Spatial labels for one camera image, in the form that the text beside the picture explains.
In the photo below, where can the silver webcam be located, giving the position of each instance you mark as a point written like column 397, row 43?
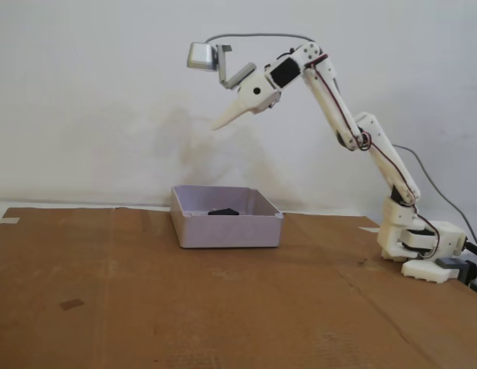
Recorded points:
column 201, row 55

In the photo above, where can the brown tape patch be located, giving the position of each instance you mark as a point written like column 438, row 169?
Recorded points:
column 71, row 304

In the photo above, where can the white tape piece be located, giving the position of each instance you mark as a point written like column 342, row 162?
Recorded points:
column 9, row 221

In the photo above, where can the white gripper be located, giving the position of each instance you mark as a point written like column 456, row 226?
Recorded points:
column 251, row 99

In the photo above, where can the light grey plastic box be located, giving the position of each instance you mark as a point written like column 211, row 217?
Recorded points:
column 227, row 232

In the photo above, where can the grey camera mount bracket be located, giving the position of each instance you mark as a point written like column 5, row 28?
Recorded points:
column 238, row 78

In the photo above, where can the grey table clamp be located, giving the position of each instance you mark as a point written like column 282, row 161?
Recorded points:
column 452, row 263

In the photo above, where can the brown cardboard sheet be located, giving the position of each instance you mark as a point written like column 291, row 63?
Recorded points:
column 146, row 326

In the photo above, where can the black block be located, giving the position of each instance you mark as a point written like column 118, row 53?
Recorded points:
column 223, row 211

